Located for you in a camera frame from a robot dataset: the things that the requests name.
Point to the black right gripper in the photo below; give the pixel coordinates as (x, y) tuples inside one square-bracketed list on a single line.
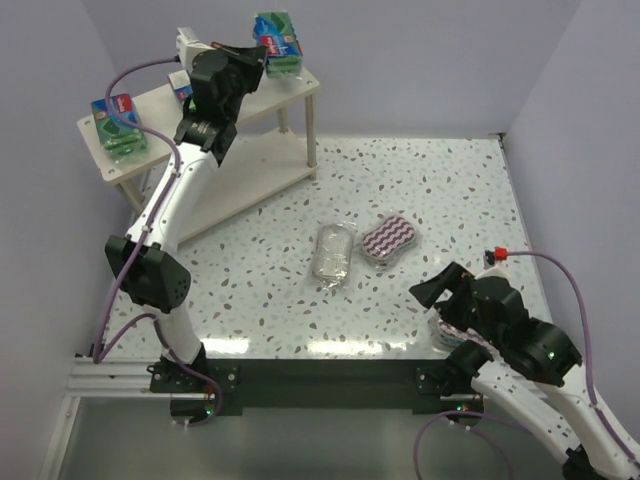
[(447, 291)]

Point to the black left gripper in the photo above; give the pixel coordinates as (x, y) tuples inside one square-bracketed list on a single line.
[(247, 57)]

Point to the Vileda pack with red logo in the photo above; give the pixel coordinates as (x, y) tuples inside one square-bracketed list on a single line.
[(275, 31)]

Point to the Vileda pack with barcode label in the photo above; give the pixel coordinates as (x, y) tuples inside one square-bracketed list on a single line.
[(179, 82)]

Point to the silver mesh scourer pack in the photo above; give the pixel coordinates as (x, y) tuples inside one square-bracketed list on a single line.
[(331, 259)]

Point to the large blue Vileda sponge pack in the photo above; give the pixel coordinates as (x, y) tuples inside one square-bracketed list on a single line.
[(121, 143)]

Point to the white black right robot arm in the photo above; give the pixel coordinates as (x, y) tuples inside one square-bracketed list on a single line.
[(532, 369)]

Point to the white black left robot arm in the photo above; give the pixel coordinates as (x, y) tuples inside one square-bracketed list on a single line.
[(143, 260)]

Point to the small pink wavy sponge pack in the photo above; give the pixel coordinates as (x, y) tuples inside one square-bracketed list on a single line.
[(447, 335)]

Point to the pink brown wavy sponge pack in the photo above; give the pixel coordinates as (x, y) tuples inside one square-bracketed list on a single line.
[(389, 240)]

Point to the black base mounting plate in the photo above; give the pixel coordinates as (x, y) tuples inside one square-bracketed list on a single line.
[(228, 387)]

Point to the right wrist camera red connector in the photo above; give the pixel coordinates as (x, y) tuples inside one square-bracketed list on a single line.
[(495, 255)]

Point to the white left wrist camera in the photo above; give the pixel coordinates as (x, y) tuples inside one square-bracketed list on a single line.
[(188, 46)]

